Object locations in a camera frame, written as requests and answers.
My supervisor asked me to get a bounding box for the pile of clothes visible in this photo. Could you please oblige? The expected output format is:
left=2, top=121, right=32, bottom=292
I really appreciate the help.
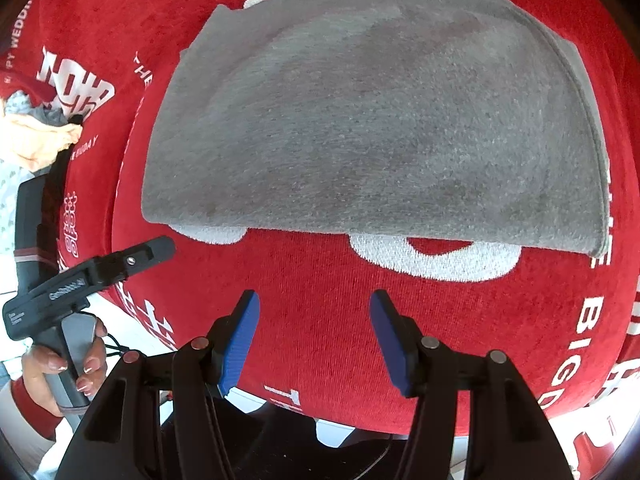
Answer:
left=0, top=91, right=68, bottom=261

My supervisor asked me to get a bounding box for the cream cloth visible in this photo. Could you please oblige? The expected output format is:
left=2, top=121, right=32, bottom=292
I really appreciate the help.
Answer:
left=0, top=114, right=84, bottom=171

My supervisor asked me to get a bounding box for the grey sweater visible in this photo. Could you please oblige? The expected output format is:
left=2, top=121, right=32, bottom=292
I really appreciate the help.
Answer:
left=141, top=0, right=612, bottom=257

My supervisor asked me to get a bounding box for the black cloth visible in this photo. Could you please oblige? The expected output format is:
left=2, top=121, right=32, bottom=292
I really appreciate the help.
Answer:
left=36, top=116, right=83, bottom=261

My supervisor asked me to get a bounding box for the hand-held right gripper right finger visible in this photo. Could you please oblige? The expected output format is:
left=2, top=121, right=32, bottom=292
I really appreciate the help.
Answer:
left=369, top=290, right=573, bottom=480

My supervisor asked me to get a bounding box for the person's left forearm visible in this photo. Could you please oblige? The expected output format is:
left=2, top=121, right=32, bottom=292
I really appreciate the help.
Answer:
left=0, top=376, right=65, bottom=461

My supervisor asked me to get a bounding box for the person's left hand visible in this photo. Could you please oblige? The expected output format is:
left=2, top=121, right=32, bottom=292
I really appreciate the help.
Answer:
left=21, top=319, right=109, bottom=417

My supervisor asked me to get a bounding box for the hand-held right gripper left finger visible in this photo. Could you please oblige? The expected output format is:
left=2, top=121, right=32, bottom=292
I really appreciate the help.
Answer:
left=57, top=290, right=262, bottom=480

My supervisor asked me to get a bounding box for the red printed blanket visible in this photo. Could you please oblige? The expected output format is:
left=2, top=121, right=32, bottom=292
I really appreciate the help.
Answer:
left=0, top=0, right=640, bottom=443

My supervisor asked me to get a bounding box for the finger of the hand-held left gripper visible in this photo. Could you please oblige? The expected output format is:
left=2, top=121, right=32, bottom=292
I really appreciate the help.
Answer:
left=90, top=236, right=177, bottom=288

